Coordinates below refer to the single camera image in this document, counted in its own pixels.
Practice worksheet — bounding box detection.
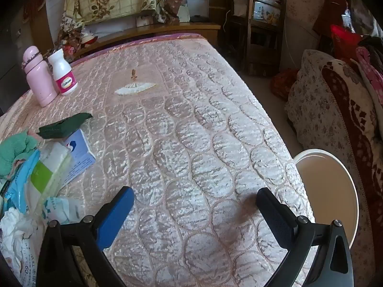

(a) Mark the red cloth bundle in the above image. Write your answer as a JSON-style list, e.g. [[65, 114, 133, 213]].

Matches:
[[271, 69, 300, 100]]

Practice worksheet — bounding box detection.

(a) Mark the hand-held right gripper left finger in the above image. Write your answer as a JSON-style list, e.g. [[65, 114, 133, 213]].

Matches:
[[37, 186, 135, 287]]

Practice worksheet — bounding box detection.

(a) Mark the dark green cloth pouch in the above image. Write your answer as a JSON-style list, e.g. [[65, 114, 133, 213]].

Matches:
[[36, 113, 93, 140]]

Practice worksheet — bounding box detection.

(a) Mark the grey refrigerator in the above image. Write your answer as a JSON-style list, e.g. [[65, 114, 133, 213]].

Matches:
[[0, 15, 27, 114]]

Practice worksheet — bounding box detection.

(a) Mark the brown wooden cabinet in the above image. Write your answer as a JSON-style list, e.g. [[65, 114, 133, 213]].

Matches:
[[31, 6, 59, 56]]

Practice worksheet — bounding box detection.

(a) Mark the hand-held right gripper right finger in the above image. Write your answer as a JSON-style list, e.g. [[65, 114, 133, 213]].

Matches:
[[256, 187, 353, 287]]

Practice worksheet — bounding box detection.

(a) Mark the dark red patterned blanket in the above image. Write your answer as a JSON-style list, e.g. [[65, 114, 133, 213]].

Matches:
[[321, 60, 383, 231]]

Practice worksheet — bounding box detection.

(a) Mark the white teal-printed wrapper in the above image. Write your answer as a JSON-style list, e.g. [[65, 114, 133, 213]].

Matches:
[[43, 196, 89, 225]]

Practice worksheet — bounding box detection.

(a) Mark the red and white bowl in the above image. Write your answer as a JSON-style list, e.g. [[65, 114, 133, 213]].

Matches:
[[80, 34, 99, 46]]

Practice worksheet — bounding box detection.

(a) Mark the blue plastic wrapper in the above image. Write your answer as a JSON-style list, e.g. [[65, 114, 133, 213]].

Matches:
[[0, 149, 41, 213]]

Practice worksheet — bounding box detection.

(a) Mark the dark wooden shelf rack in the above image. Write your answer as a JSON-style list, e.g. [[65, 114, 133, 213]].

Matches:
[[223, 0, 288, 75]]

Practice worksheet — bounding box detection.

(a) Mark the hanging floral cloth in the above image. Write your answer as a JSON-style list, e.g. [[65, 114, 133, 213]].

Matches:
[[58, 15, 85, 63]]

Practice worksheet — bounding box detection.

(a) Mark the floral printed box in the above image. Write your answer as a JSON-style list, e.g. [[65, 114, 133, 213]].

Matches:
[[254, 0, 282, 25]]

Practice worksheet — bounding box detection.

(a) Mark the red wall hanging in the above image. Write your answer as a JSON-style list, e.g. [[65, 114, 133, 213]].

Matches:
[[25, 0, 48, 18]]

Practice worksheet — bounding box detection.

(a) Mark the pink printed cloth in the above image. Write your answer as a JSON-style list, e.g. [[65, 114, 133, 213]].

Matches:
[[356, 48, 383, 104]]

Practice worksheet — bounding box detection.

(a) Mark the clear packet with green label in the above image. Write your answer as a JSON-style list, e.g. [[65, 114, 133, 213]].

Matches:
[[27, 142, 74, 213]]

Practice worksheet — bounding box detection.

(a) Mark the teal green towel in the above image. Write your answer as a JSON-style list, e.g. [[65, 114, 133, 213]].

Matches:
[[0, 132, 41, 180]]

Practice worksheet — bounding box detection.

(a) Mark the white plastic bucket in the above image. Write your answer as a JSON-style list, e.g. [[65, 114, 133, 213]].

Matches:
[[292, 149, 360, 250]]

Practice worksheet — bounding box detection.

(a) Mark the red-brown floral cloth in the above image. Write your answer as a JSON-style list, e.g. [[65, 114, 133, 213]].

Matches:
[[156, 0, 191, 24]]

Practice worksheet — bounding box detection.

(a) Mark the white text-printed plastic bag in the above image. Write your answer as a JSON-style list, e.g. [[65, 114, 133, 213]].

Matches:
[[0, 230, 44, 284]]

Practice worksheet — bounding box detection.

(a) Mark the blue and white carton box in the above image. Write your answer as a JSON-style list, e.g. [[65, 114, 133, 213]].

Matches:
[[61, 129, 96, 184]]

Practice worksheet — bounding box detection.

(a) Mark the beige floral sofa cover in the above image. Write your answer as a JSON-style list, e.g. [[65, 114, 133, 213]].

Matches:
[[284, 49, 383, 287]]

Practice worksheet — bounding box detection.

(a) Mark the white pill bottle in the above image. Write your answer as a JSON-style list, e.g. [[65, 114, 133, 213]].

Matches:
[[48, 49, 79, 96]]

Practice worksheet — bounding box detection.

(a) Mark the red pillow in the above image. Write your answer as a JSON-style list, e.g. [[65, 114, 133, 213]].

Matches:
[[331, 25, 363, 63]]

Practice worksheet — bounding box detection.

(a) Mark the wooden bed headboard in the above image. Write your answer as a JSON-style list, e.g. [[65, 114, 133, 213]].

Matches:
[[72, 22, 221, 60]]

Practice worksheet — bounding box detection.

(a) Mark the pink insulated bottle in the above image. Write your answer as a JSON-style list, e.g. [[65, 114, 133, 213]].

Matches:
[[22, 46, 59, 107]]

